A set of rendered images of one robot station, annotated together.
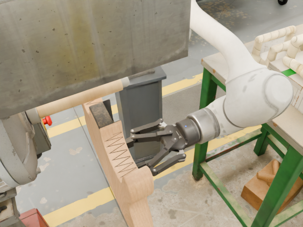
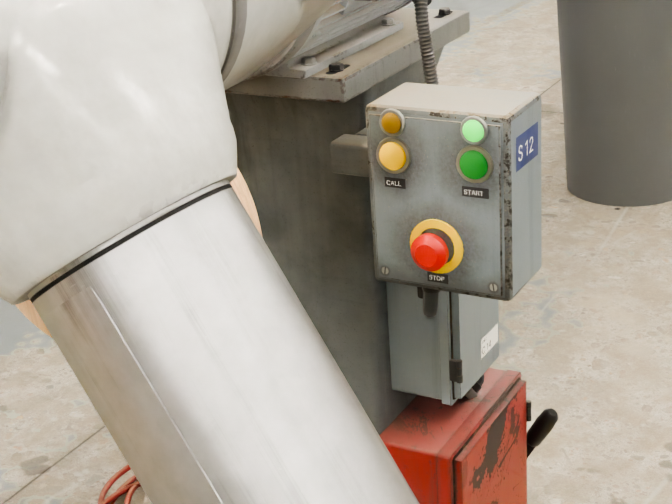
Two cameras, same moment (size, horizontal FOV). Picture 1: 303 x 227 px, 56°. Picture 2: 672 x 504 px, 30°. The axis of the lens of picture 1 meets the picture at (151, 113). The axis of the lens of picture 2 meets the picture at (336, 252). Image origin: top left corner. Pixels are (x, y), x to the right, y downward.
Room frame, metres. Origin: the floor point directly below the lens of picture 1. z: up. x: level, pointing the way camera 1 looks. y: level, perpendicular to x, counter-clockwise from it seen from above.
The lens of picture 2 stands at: (1.58, -0.42, 1.48)
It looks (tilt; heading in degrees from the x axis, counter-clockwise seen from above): 23 degrees down; 145
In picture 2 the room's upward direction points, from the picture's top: 4 degrees counter-clockwise
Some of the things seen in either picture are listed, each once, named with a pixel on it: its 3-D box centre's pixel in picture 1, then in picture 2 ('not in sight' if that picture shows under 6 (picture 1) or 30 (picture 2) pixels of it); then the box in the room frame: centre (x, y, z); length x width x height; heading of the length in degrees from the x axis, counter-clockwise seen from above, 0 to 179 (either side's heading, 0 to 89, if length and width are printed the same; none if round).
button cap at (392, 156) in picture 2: not in sight; (394, 154); (0.61, 0.34, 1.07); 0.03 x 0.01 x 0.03; 25
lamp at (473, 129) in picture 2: not in sight; (472, 131); (0.70, 0.37, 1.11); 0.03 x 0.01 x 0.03; 25
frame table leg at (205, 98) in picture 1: (203, 133); not in sight; (1.01, -0.28, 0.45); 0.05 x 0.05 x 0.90; 25
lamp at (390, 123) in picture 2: not in sight; (391, 123); (0.62, 0.34, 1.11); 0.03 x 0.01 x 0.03; 25
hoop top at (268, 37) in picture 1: (275, 34); not in sight; (1.01, -0.52, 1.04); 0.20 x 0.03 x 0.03; 113
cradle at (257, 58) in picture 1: (259, 61); not in sight; (0.94, -0.45, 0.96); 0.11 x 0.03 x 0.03; 24
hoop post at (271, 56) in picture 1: (270, 60); not in sight; (0.91, -0.47, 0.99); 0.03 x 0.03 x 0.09
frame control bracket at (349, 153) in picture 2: not in sight; (411, 161); (0.53, 0.43, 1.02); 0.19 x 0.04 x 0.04; 25
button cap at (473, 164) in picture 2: not in sight; (475, 163); (0.70, 0.38, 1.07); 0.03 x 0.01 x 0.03; 25
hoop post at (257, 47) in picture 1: (256, 50); not in sight; (0.98, -0.44, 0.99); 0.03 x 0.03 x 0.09
